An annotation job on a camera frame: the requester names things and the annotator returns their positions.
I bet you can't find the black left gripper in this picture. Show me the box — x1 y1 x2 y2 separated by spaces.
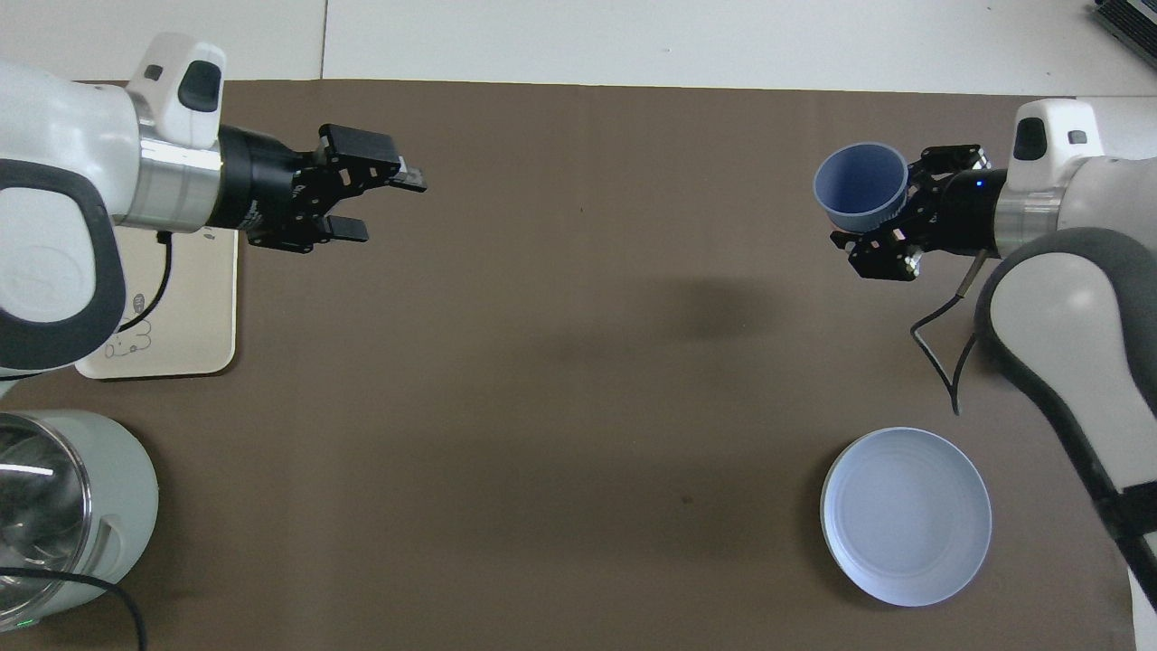
217 124 428 254

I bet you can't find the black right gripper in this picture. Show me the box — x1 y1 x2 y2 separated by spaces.
832 143 1000 283

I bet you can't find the blue plastic cup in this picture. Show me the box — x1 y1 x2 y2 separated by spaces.
814 142 909 234

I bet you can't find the cream tray with bear print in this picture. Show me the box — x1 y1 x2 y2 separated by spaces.
75 226 240 381

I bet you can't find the brown table mat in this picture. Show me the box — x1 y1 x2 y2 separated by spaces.
0 80 1140 651

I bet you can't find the blue plastic plate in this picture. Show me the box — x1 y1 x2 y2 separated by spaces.
820 427 993 608

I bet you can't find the grey ribbed device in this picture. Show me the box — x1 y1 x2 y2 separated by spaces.
1089 0 1157 46

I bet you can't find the pale green cooking pot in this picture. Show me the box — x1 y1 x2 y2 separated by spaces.
0 410 160 634

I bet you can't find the glass pot lid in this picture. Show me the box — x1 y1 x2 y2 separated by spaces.
0 434 94 625

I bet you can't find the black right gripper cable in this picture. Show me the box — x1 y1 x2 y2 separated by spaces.
911 249 991 417

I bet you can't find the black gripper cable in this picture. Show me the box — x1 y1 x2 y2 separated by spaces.
118 231 173 335
911 249 991 417

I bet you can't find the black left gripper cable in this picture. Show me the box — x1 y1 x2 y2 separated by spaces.
118 231 173 335

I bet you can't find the black pot power cable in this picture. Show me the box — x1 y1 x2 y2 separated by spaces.
0 568 147 651

